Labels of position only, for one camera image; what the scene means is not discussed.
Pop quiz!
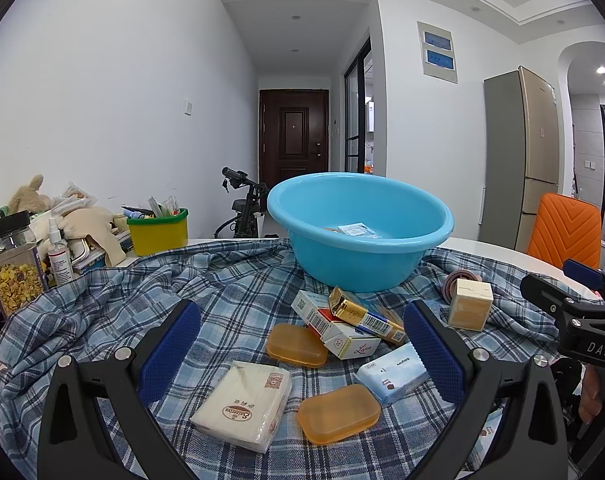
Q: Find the blue plastic basin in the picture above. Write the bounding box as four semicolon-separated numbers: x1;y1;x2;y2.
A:
266;172;455;293

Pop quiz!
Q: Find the dark brown door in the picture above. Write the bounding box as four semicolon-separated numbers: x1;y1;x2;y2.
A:
259;89;329;188

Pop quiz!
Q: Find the beige plush toy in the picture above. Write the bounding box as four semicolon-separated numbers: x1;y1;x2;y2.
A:
7;175;128;268

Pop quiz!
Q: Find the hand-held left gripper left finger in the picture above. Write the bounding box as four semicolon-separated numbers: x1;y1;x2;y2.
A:
37;298;203;480

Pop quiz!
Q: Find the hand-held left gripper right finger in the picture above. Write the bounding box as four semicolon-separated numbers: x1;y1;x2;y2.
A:
403;300;568;480

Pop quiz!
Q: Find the orange chair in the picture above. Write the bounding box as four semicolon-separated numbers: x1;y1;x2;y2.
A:
526;192;603;271

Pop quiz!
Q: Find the person's right hand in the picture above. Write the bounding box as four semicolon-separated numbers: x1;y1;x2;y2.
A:
579;364;604;423

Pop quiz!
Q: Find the orange translucent soap box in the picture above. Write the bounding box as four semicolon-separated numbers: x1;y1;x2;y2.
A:
297;384;382;446
266;323;329;368

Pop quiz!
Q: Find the beige cardboard box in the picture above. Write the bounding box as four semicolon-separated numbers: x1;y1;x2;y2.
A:
447;280;494;332

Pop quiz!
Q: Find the clear jar black lid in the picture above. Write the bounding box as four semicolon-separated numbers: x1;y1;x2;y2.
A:
0;211;48;318

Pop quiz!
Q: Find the yellow blue cigarette pack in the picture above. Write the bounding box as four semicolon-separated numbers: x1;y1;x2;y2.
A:
329;286;407;345

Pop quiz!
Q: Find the small white carton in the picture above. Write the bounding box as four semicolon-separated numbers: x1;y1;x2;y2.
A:
319;320;382;360

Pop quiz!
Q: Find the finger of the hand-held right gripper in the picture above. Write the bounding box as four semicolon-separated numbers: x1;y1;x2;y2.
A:
519;272;605;325
562;259;605;306

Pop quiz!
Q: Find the yellow green bin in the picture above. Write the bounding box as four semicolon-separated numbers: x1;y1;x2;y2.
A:
126;207;189;257

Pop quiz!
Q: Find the black electric scooter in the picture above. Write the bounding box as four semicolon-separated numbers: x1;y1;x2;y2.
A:
214;166;270;239

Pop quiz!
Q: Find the white spray bottle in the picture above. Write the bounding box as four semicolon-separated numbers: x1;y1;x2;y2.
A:
46;216;74;287

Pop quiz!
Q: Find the gold grey refrigerator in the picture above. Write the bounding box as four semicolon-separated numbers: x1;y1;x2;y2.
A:
479;66;560;253

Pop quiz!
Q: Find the blue plaid cloth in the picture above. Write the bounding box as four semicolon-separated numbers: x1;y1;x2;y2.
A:
0;237;578;480

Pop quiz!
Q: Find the white red cigarette pack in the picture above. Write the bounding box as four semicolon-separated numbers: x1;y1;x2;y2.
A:
291;290;333;333

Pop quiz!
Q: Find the white tissue pack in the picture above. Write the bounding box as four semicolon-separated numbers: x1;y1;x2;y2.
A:
190;360;292;454

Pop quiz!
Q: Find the grey wall panel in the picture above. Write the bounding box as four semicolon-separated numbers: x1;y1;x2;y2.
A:
417;21;458;82

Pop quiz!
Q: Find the small white packet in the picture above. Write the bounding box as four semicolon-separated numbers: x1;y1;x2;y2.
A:
338;221;378;238

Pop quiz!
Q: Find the black framed glass door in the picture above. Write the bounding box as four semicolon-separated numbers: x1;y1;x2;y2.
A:
343;37;373;176

